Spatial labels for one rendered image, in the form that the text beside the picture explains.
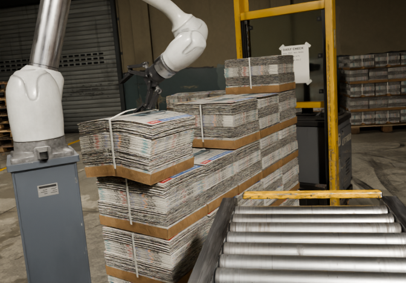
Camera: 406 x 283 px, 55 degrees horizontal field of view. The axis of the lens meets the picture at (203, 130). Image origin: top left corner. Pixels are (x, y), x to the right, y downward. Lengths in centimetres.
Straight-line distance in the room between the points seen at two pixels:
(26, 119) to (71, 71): 836
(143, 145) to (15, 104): 44
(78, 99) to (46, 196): 832
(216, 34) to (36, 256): 757
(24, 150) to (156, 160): 46
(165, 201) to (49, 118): 53
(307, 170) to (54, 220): 226
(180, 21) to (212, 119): 62
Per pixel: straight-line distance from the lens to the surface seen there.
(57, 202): 132
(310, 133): 313
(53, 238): 135
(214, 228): 111
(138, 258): 171
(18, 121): 130
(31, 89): 129
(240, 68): 255
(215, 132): 198
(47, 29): 151
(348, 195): 133
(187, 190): 161
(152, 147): 143
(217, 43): 857
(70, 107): 969
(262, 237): 106
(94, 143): 162
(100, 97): 933
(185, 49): 141
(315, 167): 318
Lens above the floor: 123
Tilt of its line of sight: 9 degrees down
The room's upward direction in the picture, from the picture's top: 4 degrees counter-clockwise
